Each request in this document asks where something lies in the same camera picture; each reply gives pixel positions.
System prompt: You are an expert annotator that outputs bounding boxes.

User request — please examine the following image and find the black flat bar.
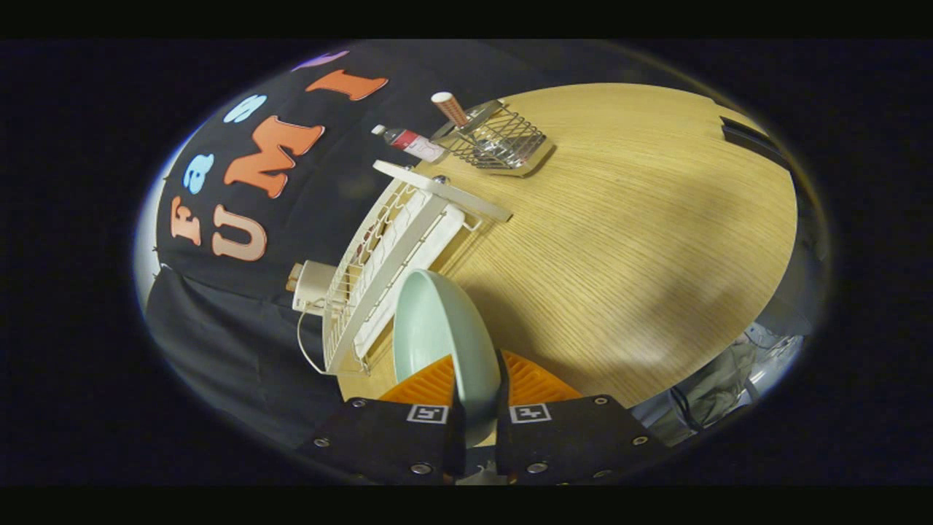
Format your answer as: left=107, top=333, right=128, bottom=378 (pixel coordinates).
left=720, top=115, right=792, bottom=170

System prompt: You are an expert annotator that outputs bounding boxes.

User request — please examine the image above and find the white toaster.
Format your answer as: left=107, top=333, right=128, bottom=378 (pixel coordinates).
left=286, top=260, right=340, bottom=316

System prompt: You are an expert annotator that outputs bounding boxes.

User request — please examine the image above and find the metal wire basket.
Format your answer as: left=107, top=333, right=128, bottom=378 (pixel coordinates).
left=430, top=98, right=556, bottom=178

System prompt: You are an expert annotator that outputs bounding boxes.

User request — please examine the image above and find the grey crumpled cover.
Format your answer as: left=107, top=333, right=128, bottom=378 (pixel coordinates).
left=631, top=321, right=806, bottom=446

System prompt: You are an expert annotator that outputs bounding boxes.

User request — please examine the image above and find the white dish rack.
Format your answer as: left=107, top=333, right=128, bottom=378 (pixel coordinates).
left=321, top=159, right=515, bottom=376

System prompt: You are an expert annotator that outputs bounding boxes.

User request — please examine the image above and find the clear plastic bottle red label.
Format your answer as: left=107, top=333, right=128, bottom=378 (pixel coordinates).
left=371, top=124, right=447, bottom=163

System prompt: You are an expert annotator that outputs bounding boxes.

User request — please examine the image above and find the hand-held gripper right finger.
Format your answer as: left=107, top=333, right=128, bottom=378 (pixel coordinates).
left=496, top=349, right=671, bottom=486

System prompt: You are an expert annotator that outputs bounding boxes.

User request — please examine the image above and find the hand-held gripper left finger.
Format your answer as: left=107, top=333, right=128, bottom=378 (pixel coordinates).
left=295, top=354, right=467, bottom=486

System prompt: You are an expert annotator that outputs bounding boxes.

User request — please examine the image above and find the pale green plate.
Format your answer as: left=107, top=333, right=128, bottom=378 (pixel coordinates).
left=392, top=268, right=504, bottom=449

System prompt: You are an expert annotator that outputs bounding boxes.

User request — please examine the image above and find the small brown white-rimmed cup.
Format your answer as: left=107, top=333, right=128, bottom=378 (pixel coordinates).
left=431, top=91, right=471, bottom=128

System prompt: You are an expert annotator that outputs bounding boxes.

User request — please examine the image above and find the black backdrop cloth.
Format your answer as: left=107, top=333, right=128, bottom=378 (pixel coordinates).
left=142, top=40, right=730, bottom=453

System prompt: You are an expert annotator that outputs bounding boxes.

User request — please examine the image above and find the white toaster cable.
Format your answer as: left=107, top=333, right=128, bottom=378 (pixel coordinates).
left=295, top=310, right=332, bottom=376

